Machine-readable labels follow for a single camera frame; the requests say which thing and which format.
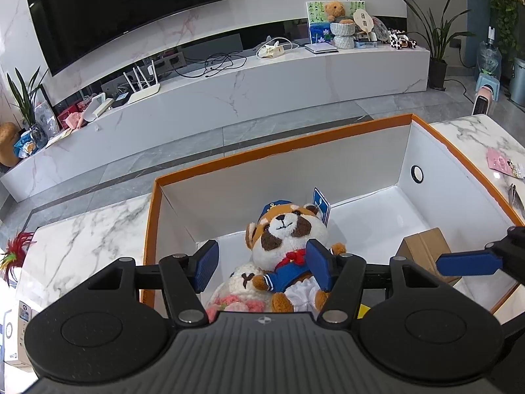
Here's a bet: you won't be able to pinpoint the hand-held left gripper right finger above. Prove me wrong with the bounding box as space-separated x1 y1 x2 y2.
305 238 436 325

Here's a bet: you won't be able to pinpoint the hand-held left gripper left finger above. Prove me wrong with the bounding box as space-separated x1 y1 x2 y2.
85 239 221 326

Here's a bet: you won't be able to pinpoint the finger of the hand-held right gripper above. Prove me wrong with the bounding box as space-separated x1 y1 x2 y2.
435 243 511 277

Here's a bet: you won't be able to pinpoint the sailor red panda plush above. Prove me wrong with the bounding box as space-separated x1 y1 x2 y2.
245 200 347 313

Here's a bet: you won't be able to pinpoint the white crochet bunny doll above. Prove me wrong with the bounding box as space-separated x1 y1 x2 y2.
204 263 268 323

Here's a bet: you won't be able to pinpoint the small brown cardboard box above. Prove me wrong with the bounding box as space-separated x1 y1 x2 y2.
395 227 463 287

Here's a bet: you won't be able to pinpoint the orange cardboard box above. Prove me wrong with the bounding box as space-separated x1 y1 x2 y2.
139 113 525 326

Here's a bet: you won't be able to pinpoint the blue hang tag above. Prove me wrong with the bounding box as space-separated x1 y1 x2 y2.
312 187 331 227

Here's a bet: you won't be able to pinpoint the pink card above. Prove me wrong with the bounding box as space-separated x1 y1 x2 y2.
486 147 525 180

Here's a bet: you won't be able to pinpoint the pink space heater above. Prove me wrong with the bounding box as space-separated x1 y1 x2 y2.
471 84 499 116

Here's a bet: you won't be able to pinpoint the grey trash can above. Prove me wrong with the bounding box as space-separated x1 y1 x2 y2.
508 57 525 108

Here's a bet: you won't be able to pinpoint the white marble television cabinet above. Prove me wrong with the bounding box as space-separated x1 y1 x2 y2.
0 42 431 203

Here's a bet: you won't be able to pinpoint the white router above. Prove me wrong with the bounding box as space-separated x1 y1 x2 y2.
122 59 162 105

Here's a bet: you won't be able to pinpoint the red feather decoration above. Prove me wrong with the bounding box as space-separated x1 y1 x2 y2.
0 231 37 287

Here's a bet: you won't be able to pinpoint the clear water bottle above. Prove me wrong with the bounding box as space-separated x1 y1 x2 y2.
477 26 503 79

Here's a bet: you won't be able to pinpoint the white tablet stand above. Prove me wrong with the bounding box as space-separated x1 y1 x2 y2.
84 93 116 122

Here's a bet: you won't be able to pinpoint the pink soft toy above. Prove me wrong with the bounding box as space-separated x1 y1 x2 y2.
67 110 89 129

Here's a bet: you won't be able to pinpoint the loose papers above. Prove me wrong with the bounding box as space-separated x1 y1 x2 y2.
45 127 74 149

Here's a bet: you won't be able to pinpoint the white box with blue label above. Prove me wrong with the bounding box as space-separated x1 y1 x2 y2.
3 299 40 369

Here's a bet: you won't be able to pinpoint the red box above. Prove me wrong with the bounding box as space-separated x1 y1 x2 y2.
57 104 79 124

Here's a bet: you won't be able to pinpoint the potted plant in black pot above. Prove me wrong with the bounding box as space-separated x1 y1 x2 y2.
399 0 477 92

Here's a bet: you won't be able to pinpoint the blue snack bag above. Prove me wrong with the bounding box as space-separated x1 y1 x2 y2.
12 129 46 158

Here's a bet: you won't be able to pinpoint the silver laptop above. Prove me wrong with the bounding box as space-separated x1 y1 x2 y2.
304 41 339 55

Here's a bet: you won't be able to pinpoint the golden brown vase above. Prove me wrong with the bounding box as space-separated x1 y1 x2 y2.
0 122 21 168

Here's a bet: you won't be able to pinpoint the black white cow figurine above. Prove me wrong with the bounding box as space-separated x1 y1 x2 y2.
387 28 417 51

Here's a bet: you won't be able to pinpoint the decorative plate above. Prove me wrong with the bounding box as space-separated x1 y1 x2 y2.
371 15 390 43

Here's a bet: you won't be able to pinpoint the green plant in glass vase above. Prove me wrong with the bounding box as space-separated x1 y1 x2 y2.
6 66 50 133

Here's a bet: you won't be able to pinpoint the painted picture board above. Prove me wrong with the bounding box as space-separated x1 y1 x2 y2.
306 0 366 44

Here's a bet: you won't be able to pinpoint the round paper fan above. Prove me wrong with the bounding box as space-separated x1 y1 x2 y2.
352 7 376 34

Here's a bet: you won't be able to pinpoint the brown teddy bear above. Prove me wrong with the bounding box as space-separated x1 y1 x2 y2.
325 1 347 24

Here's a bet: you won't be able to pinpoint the black television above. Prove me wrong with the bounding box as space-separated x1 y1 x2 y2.
25 0 234 77

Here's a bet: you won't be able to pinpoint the black cables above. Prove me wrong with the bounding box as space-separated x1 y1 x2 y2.
176 52 249 79

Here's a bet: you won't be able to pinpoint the black picture frame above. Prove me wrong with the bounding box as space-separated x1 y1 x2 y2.
34 84 62 133

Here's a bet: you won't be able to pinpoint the white charger with cable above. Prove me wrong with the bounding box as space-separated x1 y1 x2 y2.
256 36 300 60

